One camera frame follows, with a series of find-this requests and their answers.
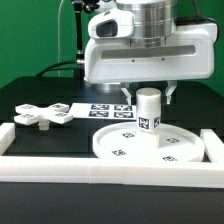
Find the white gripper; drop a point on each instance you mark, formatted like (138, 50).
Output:
(186, 55)

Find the white round table top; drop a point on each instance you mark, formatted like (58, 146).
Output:
(124, 141)

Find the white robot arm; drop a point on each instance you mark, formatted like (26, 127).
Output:
(142, 40)

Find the white sheet with markers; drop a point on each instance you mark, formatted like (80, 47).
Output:
(103, 111)

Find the white cross-shaped table base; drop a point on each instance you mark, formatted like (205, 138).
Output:
(28, 114)

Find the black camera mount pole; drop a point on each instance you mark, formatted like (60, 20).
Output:
(79, 6)

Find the white U-shaped frame barrier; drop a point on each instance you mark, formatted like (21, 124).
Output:
(91, 170)

